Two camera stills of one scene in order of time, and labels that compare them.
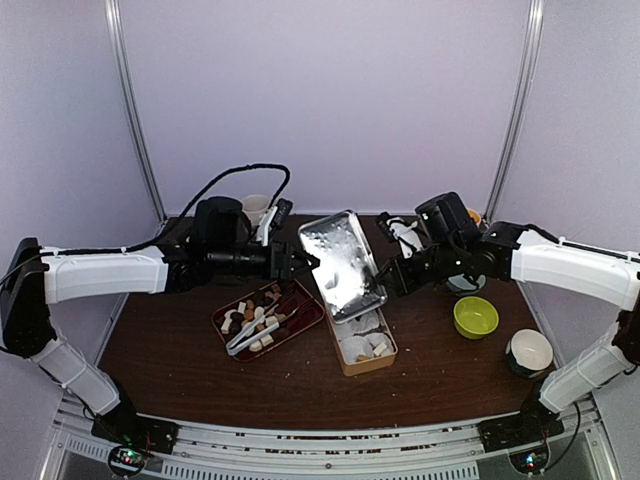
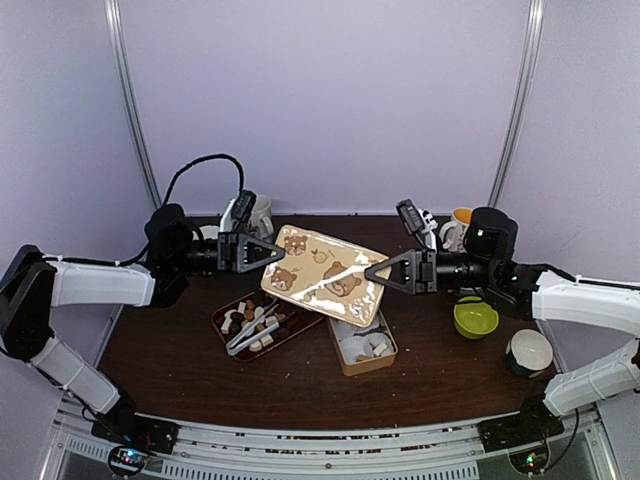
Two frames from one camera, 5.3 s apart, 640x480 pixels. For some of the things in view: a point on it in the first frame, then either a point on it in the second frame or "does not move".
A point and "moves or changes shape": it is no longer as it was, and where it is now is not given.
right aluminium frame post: [536, 21] does not move
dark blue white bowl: [528, 352] does not move
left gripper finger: [308, 268] → [250, 256]
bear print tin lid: [346, 271] moves or changes shape
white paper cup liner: [353, 346] does not move
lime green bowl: [474, 317] does not move
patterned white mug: [254, 206] does not move
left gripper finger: [310, 258] → [254, 248]
